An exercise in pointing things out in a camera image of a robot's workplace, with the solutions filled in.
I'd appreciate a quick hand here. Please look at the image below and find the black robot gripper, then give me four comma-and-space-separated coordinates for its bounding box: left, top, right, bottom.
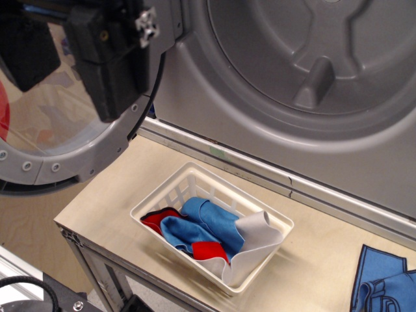
1, 1, 159, 122

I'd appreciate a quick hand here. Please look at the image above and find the blue cloth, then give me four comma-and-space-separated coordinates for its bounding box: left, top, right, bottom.
350, 244, 415, 312
179, 197, 244, 255

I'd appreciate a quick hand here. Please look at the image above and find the red cloth with black trim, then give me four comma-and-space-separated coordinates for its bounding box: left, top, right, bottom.
140, 207, 229, 263

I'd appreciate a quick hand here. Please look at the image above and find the grey white cloth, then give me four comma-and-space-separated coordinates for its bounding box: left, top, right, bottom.
196, 211, 283, 287

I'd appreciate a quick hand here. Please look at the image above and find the grey round machine door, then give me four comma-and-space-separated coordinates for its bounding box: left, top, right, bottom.
1, 1, 183, 196

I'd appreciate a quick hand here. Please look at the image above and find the white plastic laundry basket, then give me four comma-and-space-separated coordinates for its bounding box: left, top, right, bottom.
130, 162, 294, 296

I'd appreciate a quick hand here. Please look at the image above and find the grey washing machine drum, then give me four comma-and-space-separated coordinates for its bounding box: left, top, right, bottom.
155, 1, 415, 217

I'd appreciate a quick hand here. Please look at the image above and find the red round object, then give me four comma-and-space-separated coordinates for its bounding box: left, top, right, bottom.
0, 83, 10, 141

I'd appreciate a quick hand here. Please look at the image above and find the blue cloth on table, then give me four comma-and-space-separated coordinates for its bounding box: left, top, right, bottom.
350, 244, 415, 312

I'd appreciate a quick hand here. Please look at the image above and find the aluminium table frame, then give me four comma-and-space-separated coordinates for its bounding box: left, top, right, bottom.
58, 224, 215, 311

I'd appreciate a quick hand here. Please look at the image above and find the black cable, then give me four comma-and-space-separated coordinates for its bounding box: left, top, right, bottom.
0, 276, 60, 312

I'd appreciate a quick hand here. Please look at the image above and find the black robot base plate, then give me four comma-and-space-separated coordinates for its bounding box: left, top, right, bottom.
1, 276, 99, 311

